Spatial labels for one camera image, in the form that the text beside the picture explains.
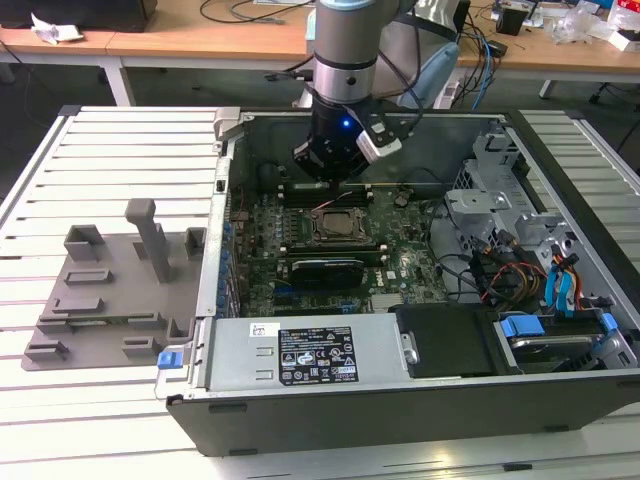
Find black graphics card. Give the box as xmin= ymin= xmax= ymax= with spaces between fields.
xmin=289 ymin=257 xmax=366 ymax=289

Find long wooden desk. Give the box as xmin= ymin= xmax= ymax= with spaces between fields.
xmin=104 ymin=0 xmax=640 ymax=109

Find short wooden desk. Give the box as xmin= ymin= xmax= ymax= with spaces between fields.
xmin=0 ymin=27 xmax=119 ymax=66

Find small black box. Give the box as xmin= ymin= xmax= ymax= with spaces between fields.
xmin=497 ymin=7 xmax=529 ymax=36

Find grey case latch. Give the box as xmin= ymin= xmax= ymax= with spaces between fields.
xmin=213 ymin=107 xmax=244 ymax=142

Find blue cable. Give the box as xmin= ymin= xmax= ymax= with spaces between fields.
xmin=467 ymin=22 xmax=501 ymax=111

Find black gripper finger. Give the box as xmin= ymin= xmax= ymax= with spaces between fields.
xmin=333 ymin=149 xmax=374 ymax=194
xmin=292 ymin=141 xmax=335 ymax=194

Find green motherboard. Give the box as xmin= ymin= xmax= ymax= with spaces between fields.
xmin=227 ymin=185 xmax=451 ymax=319

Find dark RAM stick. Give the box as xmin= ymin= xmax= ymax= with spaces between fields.
xmin=287 ymin=248 xmax=387 ymax=267

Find silver CPU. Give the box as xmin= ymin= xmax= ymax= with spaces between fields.
xmin=322 ymin=213 xmax=359 ymax=239

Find red yellow wire bundle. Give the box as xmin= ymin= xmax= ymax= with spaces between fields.
xmin=479 ymin=249 xmax=549 ymax=306

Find white and black box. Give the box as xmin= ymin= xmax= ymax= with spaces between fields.
xmin=609 ymin=27 xmax=640 ymax=52

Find large black box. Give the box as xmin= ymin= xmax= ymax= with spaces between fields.
xmin=0 ymin=0 xmax=159 ymax=34

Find black office chair base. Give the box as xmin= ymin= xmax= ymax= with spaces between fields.
xmin=588 ymin=79 xmax=640 ymax=106

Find CPU socket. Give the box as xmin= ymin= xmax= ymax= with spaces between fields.
xmin=305 ymin=204 xmax=372 ymax=247

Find grey power supply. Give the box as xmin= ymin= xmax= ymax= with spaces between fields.
xmin=204 ymin=313 xmax=416 ymax=394

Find grey parts rack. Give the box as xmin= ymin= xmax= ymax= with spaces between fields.
xmin=18 ymin=198 xmax=209 ymax=372

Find white power strip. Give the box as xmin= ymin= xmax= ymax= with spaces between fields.
xmin=432 ymin=79 xmax=462 ymax=110

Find silver hard disk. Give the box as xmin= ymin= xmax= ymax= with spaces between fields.
xmin=507 ymin=333 xmax=599 ymax=375

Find clear plastic bags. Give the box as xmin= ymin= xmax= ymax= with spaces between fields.
xmin=547 ymin=7 xmax=616 ymax=45

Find black plastic cover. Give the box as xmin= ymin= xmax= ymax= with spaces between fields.
xmin=389 ymin=303 xmax=507 ymax=379

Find blue disk carrier handle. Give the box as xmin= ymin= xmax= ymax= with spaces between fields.
xmin=498 ymin=313 xmax=545 ymax=340

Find black RAM slot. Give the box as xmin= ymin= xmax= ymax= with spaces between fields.
xmin=279 ymin=181 xmax=374 ymax=197
xmin=278 ymin=241 xmax=379 ymax=253
xmin=280 ymin=194 xmax=372 ymax=209

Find black PC case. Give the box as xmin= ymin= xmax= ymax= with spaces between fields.
xmin=153 ymin=106 xmax=640 ymax=459

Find metal socket cover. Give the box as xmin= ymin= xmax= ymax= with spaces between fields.
xmin=310 ymin=208 xmax=371 ymax=247

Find blue flat wire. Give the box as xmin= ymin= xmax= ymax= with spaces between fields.
xmin=558 ymin=253 xmax=581 ymax=321
xmin=543 ymin=268 xmax=562 ymax=315

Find crumpled white paper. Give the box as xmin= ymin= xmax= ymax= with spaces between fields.
xmin=30 ymin=12 xmax=85 ymax=46

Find metal drive cage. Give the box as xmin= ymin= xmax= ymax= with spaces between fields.
xmin=443 ymin=124 xmax=581 ymax=281

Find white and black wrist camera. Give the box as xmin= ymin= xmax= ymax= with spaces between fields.
xmin=355 ymin=115 xmax=404 ymax=164

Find green RAM stick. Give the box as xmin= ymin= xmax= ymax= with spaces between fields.
xmin=67 ymin=314 xmax=156 ymax=329

